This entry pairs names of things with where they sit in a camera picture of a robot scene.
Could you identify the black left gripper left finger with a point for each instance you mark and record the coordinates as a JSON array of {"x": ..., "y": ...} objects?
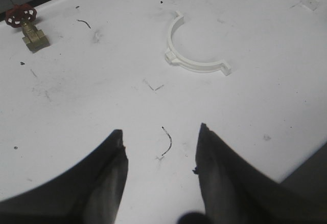
[{"x": 89, "y": 192}]

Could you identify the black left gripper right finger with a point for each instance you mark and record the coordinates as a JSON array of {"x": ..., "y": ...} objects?
[{"x": 233, "y": 191}]

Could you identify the brass valve red handwheel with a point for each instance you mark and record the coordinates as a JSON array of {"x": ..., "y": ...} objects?
[{"x": 22, "y": 16}]

